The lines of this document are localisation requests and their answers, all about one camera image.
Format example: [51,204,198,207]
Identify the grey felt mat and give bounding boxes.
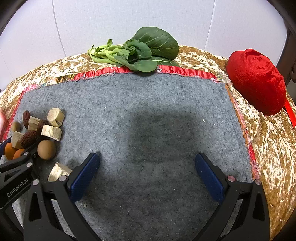
[15,73,252,240]

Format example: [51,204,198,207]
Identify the brown longan small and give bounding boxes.
[11,121,22,132]

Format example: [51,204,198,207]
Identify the orange kumquat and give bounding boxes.
[13,149,25,160]
[4,143,17,161]

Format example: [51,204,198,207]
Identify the brown longan large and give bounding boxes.
[37,140,56,160]

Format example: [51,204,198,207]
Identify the red jujube date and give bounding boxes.
[23,110,31,129]
[20,130,37,149]
[36,120,49,136]

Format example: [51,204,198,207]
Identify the green bok choy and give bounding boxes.
[87,27,180,72]

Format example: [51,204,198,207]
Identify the red velvet hat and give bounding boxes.
[226,49,286,116]

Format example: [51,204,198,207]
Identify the gold sequin tablecloth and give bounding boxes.
[1,54,295,238]

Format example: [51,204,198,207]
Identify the red cylinder can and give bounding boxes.
[284,99,296,128]

